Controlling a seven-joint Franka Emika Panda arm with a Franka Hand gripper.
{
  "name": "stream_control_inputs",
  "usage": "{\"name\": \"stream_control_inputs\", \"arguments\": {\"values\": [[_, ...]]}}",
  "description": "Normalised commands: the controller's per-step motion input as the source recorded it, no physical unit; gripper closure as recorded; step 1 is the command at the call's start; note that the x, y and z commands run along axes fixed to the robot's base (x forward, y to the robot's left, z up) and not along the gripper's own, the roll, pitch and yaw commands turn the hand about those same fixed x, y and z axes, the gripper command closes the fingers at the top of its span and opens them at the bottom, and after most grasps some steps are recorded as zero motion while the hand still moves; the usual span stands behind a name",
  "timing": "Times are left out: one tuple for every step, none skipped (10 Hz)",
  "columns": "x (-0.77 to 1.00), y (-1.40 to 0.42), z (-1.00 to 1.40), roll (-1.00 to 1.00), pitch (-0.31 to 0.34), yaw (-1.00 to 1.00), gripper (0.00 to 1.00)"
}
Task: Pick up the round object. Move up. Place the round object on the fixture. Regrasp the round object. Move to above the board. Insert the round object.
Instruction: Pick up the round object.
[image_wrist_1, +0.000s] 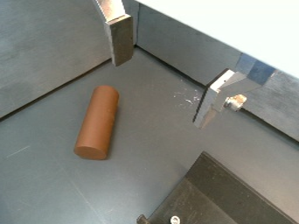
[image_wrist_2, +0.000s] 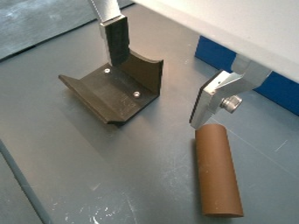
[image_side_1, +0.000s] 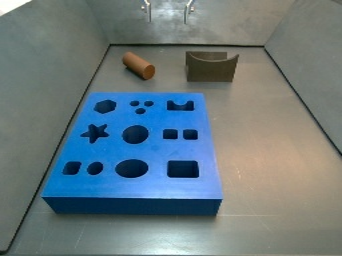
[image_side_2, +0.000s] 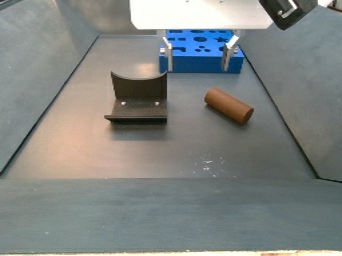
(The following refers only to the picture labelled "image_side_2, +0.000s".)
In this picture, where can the blue shape sorting block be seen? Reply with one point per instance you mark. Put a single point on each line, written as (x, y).
(197, 50)

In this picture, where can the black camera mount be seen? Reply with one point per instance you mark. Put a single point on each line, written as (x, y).
(285, 12)

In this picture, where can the brown cylinder peg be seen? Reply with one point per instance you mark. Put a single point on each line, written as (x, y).
(229, 106)

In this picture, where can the dark grey cradle stand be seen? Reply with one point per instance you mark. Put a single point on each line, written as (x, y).
(140, 99)

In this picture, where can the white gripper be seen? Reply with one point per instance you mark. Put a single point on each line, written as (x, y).
(199, 14)

